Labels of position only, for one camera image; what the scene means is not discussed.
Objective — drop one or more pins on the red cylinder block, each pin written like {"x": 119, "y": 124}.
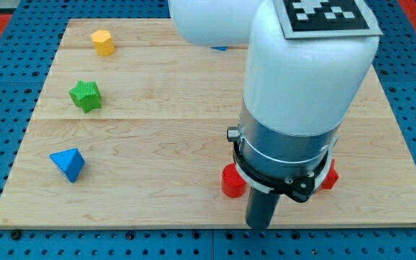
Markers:
{"x": 232, "y": 184}

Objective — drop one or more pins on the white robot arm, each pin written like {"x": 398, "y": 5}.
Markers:
{"x": 306, "y": 62}

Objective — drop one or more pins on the black cylindrical end effector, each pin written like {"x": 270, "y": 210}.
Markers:
{"x": 260, "y": 208}

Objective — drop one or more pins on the red star block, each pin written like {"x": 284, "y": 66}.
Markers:
{"x": 331, "y": 178}

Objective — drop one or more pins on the black and white fiducial marker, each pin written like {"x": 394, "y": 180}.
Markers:
{"x": 302, "y": 19}

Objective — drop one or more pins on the wooden board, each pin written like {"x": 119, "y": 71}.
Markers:
{"x": 155, "y": 151}

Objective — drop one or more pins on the blue block behind arm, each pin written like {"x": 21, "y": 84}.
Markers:
{"x": 220, "y": 48}

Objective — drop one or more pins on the blue pyramid block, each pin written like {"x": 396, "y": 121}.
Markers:
{"x": 70, "y": 162}

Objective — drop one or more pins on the green star block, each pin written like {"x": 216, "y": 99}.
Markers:
{"x": 86, "y": 95}

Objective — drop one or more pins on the yellow hexagonal block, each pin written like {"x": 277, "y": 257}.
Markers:
{"x": 103, "y": 42}

